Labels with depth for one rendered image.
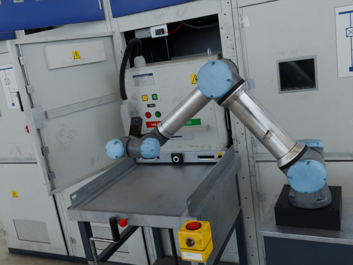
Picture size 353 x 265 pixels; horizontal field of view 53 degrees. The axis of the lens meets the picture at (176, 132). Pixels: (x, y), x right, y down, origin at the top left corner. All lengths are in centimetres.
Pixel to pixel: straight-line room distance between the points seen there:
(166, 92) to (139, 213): 68
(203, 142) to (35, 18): 110
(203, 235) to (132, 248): 145
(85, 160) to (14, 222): 131
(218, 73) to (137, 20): 99
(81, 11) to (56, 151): 78
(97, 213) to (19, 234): 167
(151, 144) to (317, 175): 57
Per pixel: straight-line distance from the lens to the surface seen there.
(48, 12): 210
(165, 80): 182
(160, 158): 197
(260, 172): 193
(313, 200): 135
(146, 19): 200
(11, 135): 279
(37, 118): 178
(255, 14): 179
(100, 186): 179
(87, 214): 161
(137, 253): 251
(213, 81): 113
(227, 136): 194
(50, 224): 287
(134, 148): 132
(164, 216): 140
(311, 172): 117
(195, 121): 181
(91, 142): 198
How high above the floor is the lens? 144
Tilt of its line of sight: 13 degrees down
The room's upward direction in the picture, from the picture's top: 9 degrees counter-clockwise
